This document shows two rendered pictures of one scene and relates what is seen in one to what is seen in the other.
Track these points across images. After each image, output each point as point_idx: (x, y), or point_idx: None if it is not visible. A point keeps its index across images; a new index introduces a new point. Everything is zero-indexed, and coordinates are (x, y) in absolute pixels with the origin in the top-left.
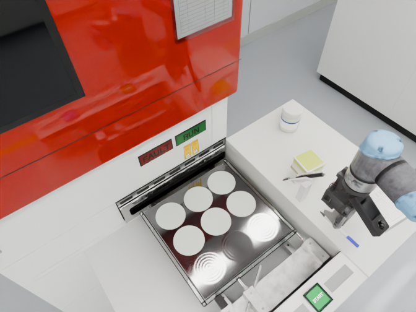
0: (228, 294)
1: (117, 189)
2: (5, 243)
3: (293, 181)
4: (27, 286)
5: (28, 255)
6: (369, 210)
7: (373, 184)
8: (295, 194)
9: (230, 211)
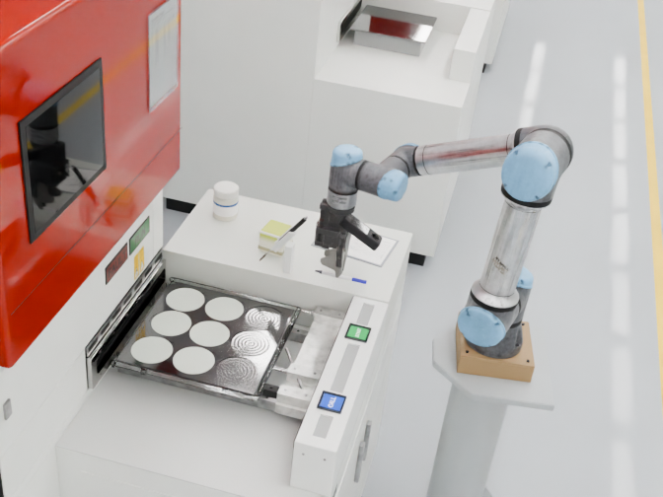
0: None
1: (89, 321)
2: (14, 398)
3: (274, 249)
4: None
5: (22, 433)
6: (360, 227)
7: (354, 195)
8: (280, 269)
9: (218, 319)
